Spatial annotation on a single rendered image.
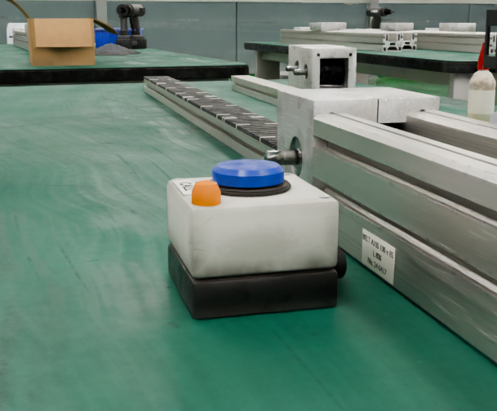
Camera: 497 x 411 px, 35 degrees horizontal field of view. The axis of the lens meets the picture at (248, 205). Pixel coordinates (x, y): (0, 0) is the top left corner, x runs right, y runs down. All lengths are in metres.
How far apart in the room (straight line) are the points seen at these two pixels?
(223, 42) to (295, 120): 11.42
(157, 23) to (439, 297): 11.41
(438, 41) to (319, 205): 3.61
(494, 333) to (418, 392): 0.05
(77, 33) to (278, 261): 2.30
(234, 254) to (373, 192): 0.11
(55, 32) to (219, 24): 9.40
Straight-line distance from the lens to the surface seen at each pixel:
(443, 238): 0.41
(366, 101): 0.59
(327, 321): 0.42
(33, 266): 0.52
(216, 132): 1.03
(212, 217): 0.40
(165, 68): 2.64
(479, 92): 1.20
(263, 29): 12.23
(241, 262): 0.41
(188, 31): 11.88
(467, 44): 3.81
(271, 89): 1.46
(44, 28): 2.68
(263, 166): 0.43
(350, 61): 1.58
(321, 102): 0.58
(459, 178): 0.39
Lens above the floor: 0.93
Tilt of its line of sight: 13 degrees down
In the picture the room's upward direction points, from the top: straight up
